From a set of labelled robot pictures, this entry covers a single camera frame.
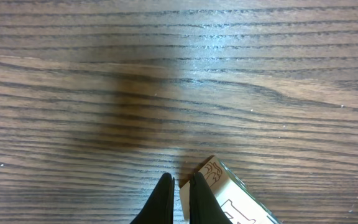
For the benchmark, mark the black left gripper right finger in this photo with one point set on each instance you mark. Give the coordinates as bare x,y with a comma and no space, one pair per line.
204,208

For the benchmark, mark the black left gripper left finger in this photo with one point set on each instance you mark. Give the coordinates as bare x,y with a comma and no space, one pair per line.
158,209

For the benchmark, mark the wooden block with K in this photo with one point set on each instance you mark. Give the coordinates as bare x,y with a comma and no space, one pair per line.
240,206

